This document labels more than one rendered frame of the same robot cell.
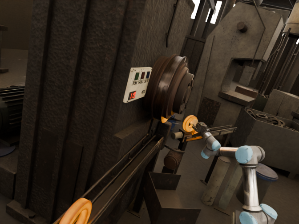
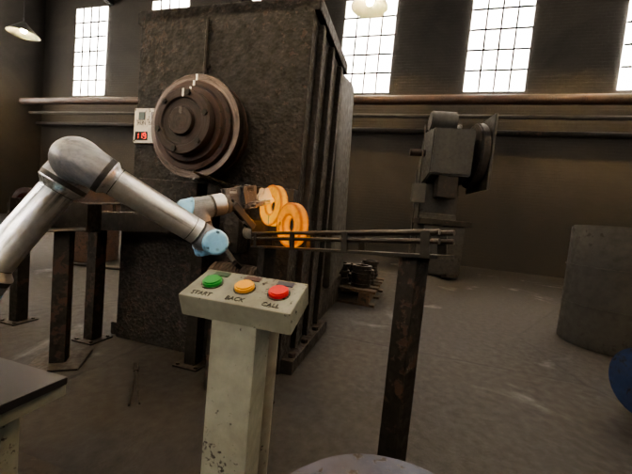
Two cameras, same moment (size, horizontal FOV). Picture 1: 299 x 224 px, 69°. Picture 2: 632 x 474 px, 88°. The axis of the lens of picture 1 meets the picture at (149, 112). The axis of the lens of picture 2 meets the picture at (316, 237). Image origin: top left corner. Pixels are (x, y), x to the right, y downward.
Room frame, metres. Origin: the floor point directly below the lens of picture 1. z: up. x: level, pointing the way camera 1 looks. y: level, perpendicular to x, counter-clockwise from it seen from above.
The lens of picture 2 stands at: (2.06, -1.65, 0.76)
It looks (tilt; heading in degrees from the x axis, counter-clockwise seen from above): 4 degrees down; 89
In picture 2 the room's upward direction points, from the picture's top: 5 degrees clockwise
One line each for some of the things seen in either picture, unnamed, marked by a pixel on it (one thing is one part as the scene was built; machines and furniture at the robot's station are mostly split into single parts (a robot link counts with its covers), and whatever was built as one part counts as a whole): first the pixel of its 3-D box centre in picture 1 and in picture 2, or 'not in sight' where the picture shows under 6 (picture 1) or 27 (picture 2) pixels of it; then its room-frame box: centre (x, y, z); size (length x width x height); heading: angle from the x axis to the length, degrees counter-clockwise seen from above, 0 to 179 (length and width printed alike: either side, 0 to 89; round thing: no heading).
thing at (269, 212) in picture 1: (264, 216); not in sight; (1.28, -0.96, 0.49); 0.13 x 0.12 x 0.14; 121
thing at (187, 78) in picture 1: (184, 94); (183, 121); (1.45, -0.19, 1.11); 0.28 x 0.06 x 0.28; 164
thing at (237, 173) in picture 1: (232, 182); (233, 424); (1.93, -0.99, 0.31); 0.24 x 0.16 x 0.62; 164
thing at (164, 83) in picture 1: (171, 89); (197, 128); (1.48, -0.10, 1.11); 0.47 x 0.06 x 0.47; 164
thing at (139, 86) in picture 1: (139, 83); (155, 126); (1.19, 0.10, 1.15); 0.26 x 0.02 x 0.18; 164
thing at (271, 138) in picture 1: (267, 139); not in sight; (3.48, -2.01, 0.39); 1.03 x 0.83 x 0.77; 89
